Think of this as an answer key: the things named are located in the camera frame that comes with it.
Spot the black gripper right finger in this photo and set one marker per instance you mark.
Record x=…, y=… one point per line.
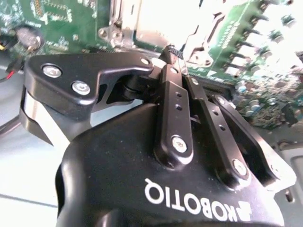
x=220, y=139

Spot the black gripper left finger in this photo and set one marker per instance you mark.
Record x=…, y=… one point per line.
x=174, y=123

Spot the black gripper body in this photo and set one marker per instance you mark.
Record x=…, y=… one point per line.
x=113, y=170

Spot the metal socket cover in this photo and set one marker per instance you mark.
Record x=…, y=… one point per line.
x=127, y=33

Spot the silver CPU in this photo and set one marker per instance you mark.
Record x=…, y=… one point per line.
x=165, y=21

